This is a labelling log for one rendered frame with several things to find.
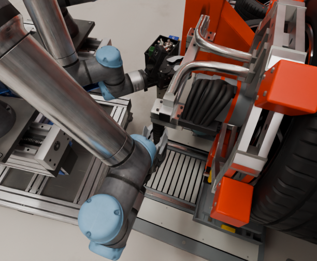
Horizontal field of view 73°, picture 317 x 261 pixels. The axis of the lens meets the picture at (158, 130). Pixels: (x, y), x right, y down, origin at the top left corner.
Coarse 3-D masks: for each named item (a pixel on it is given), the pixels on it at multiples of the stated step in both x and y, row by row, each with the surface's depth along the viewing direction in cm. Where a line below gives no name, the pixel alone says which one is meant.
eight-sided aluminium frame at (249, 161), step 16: (288, 0) 51; (272, 16) 52; (288, 16) 51; (304, 16) 47; (256, 32) 71; (272, 32) 46; (288, 32) 50; (304, 32) 44; (272, 48) 42; (288, 48) 46; (304, 48) 42; (272, 64) 41; (240, 80) 88; (256, 112) 43; (272, 112) 43; (224, 128) 91; (272, 128) 43; (240, 144) 45; (256, 144) 48; (224, 160) 83; (240, 160) 45; (256, 160) 45; (224, 176) 53; (240, 176) 54; (256, 176) 47
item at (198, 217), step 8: (208, 184) 127; (200, 192) 122; (200, 200) 122; (200, 208) 119; (200, 216) 117; (208, 216) 114; (208, 224) 115; (216, 224) 115; (224, 224) 115; (224, 232) 116; (232, 232) 111; (240, 232) 113; (248, 232) 110; (248, 240) 113; (256, 240) 109
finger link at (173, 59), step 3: (171, 57) 83; (174, 57) 83; (177, 57) 83; (180, 57) 83; (168, 60) 82; (171, 60) 82; (174, 60) 82; (177, 60) 83; (180, 60) 83; (171, 63) 82; (174, 63) 82; (177, 63) 85; (171, 66) 85; (174, 66) 86
